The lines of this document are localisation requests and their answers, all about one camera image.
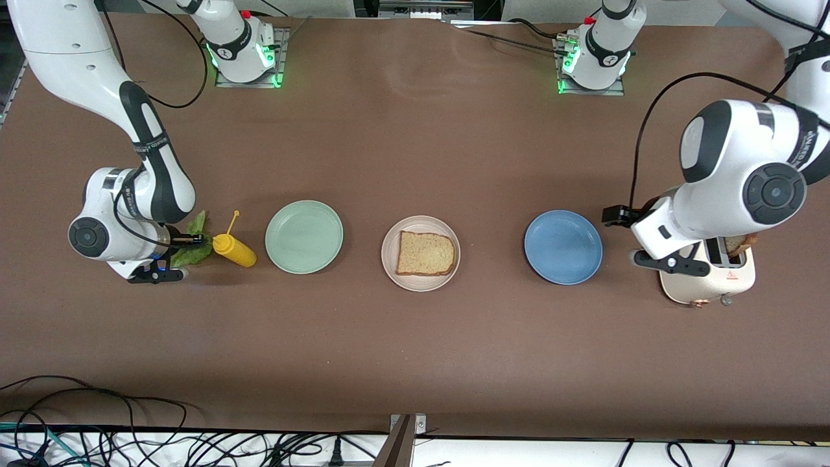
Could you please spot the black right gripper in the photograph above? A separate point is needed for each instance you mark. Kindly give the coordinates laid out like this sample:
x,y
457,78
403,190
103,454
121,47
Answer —
x,y
183,240

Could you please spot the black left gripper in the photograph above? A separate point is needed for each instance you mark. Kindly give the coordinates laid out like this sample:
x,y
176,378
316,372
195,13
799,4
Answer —
x,y
717,250

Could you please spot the green lettuce leaf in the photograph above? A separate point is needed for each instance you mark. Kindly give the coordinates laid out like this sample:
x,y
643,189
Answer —
x,y
191,255

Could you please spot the yellow squeeze bottle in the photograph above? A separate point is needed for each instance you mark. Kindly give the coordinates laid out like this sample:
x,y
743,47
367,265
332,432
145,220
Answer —
x,y
238,253

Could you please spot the dark crust bread slice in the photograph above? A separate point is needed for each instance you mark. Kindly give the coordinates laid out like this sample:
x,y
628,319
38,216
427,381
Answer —
x,y
739,245

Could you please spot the light brown bread slice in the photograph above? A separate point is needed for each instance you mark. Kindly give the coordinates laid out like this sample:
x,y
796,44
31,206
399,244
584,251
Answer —
x,y
425,253

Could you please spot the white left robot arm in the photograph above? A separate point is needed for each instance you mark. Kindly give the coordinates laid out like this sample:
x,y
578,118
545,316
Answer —
x,y
733,149

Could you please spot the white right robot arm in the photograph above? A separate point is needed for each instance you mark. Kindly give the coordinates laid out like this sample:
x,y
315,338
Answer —
x,y
65,65

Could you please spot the blue plate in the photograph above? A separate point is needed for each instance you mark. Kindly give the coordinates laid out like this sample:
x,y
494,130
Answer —
x,y
563,248

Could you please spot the mint green plate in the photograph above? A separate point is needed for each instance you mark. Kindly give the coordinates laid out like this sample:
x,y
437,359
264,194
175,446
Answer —
x,y
305,237

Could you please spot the beige plate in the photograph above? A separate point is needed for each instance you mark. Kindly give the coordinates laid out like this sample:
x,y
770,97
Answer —
x,y
389,250

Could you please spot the white toaster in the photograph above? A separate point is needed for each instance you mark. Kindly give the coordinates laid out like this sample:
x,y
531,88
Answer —
x,y
707,288

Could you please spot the black power plug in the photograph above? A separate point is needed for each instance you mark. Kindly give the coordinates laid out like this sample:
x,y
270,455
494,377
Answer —
x,y
336,454

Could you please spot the black power strip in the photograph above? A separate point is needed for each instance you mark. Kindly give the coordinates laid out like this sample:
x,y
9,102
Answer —
x,y
421,10

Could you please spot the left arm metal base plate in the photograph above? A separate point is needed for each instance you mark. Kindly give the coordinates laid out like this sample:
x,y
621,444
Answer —
x,y
619,91

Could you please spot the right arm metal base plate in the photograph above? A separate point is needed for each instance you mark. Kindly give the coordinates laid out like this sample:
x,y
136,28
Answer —
x,y
283,45

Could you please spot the metal camera stand post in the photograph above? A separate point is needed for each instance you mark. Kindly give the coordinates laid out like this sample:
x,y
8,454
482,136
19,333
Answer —
x,y
397,447

